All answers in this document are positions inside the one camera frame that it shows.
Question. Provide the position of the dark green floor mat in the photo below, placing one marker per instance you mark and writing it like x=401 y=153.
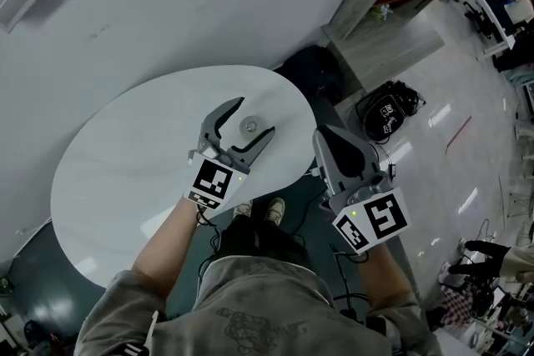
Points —
x=50 y=304

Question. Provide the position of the white wall junction box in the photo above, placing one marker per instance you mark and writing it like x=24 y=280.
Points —
x=14 y=2

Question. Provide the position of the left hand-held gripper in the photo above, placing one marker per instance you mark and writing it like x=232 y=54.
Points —
x=213 y=181

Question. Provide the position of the person's shoe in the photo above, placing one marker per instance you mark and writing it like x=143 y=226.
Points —
x=243 y=209
x=275 y=210

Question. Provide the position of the person's grey printed shirt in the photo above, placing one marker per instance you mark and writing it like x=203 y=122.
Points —
x=258 y=304

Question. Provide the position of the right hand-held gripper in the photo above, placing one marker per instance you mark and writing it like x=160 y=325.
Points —
x=384 y=217

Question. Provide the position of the white kidney-shaped table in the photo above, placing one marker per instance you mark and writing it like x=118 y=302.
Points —
x=137 y=166

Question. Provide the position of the long white office desk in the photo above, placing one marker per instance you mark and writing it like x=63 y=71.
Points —
x=488 y=8

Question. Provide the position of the person's left shoe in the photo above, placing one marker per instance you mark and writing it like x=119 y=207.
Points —
x=243 y=209

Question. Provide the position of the small green plant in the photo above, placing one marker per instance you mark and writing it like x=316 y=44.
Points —
x=380 y=11

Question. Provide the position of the plain black bag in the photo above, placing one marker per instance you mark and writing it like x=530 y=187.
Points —
x=313 y=71

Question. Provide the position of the person's right forearm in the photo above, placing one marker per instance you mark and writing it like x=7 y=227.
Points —
x=386 y=279

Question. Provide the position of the person's left forearm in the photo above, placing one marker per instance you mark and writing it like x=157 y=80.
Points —
x=167 y=250

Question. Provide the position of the small clear cup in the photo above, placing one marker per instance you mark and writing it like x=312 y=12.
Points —
x=250 y=124

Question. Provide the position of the chequered cloth bag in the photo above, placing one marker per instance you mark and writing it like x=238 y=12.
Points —
x=456 y=306

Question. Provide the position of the black bag with white tags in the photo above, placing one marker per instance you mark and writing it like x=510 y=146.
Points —
x=386 y=112

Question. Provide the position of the grey desk with shelf unit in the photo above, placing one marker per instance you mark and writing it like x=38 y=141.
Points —
x=388 y=33

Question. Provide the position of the person's right shoe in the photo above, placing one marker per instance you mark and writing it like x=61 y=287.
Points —
x=275 y=210

